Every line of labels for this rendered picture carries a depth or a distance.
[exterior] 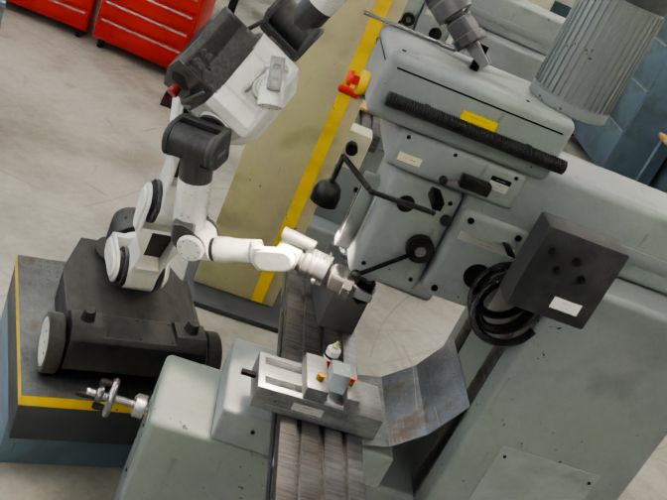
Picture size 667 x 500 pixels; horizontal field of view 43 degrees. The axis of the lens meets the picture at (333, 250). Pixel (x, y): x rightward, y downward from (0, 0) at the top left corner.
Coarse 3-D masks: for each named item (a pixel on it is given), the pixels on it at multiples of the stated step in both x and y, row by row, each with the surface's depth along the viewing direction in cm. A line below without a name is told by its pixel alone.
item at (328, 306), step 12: (336, 252) 270; (312, 288) 280; (324, 288) 268; (324, 300) 265; (336, 300) 261; (348, 300) 261; (324, 312) 263; (336, 312) 263; (348, 312) 264; (360, 312) 264; (324, 324) 265; (336, 324) 266; (348, 324) 266
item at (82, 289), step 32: (128, 224) 307; (96, 256) 315; (64, 288) 293; (96, 288) 299; (96, 320) 276; (128, 320) 286; (160, 320) 297; (192, 320) 290; (64, 352) 275; (96, 352) 275; (128, 352) 279; (160, 352) 283; (192, 352) 287
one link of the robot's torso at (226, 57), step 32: (224, 32) 221; (192, 64) 217; (224, 64) 221; (256, 64) 225; (288, 64) 229; (192, 96) 220; (224, 96) 221; (256, 96) 225; (288, 96) 232; (256, 128) 226
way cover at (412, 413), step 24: (432, 360) 258; (456, 360) 249; (384, 384) 260; (408, 384) 256; (432, 384) 249; (456, 384) 241; (384, 408) 251; (408, 408) 247; (432, 408) 241; (456, 408) 234; (384, 432) 242; (408, 432) 238
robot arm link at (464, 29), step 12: (444, 0) 195; (456, 0) 195; (468, 0) 197; (432, 12) 199; (444, 12) 196; (456, 12) 196; (468, 12) 197; (456, 24) 196; (468, 24) 195; (456, 36) 197; (468, 36) 194; (480, 36) 197
